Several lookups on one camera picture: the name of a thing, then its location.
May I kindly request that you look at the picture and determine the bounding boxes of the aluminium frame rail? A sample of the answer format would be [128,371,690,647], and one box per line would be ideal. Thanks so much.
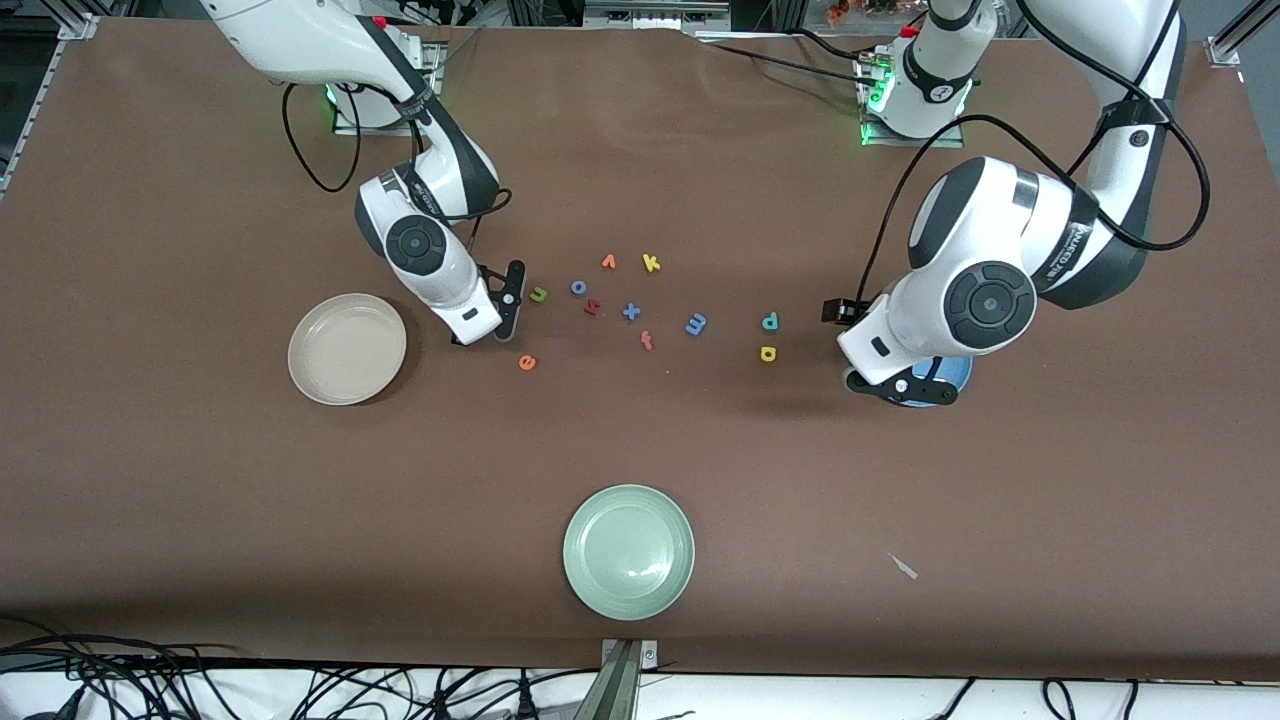
[0,12,101,201]
[1205,0,1280,69]

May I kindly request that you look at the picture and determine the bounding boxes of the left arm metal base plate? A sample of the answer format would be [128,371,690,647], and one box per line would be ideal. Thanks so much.
[858,50,966,149]

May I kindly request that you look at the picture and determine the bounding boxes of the brown table cover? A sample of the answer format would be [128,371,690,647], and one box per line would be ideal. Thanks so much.
[0,18,1280,681]

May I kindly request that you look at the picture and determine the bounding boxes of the metal table edge bracket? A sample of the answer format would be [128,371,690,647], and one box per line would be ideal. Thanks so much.
[600,638,659,720]

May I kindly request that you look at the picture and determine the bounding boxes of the grey power strip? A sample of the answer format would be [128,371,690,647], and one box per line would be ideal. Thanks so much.
[583,0,733,31]

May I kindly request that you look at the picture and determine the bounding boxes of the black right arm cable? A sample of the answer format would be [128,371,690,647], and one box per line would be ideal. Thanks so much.
[282,82,513,256]

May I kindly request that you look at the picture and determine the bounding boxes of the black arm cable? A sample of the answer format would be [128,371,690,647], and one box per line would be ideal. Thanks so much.
[282,82,513,256]
[862,0,1211,301]

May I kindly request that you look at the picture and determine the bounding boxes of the black floor cable bundle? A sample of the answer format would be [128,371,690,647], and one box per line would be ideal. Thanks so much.
[0,615,601,720]

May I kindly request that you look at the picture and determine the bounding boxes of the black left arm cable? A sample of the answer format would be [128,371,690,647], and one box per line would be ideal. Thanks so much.
[862,0,1211,301]

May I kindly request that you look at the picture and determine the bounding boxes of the beige brown plate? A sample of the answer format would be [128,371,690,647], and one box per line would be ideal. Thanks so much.
[287,292,409,407]

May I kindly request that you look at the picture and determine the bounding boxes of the blue plate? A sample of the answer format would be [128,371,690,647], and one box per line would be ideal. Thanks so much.
[900,353,974,409]

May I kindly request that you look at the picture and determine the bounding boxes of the black base power cable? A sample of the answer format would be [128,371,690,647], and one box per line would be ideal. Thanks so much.
[700,28,886,91]

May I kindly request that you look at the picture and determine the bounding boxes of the pale green plate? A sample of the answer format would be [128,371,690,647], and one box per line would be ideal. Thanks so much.
[562,484,697,622]

